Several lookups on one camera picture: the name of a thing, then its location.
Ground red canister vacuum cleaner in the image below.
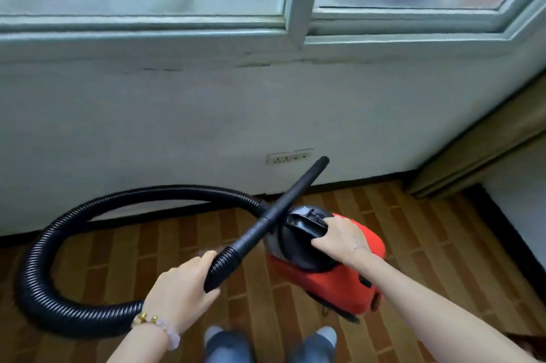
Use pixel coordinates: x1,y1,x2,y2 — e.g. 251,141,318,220
264,205,387,325

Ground white wall power socket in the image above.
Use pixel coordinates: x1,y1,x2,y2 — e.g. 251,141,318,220
266,148,314,166

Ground person's right forearm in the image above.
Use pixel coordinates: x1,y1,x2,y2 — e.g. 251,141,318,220
353,253,539,363

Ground person's left leg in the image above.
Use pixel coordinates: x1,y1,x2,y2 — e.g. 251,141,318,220
203,326,255,363

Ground person's leg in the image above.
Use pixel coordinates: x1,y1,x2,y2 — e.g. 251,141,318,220
285,326,338,363
203,326,255,363

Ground person's left forearm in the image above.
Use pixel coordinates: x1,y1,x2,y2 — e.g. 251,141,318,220
106,324,172,363

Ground person's left hand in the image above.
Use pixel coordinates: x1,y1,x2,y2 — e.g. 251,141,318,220
143,250,221,334

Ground gold and pink bead bracelet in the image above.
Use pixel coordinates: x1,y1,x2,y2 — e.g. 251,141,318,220
131,312,181,351

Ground beige curtain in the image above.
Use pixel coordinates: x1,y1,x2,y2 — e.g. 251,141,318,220
404,73,546,200

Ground person's right hand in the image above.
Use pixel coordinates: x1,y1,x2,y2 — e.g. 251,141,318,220
311,216,379,270

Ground black corrugated vacuum hose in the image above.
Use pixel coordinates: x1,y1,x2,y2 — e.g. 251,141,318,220
16,156,330,339

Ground person's right leg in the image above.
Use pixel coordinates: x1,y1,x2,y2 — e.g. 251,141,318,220
285,326,338,363

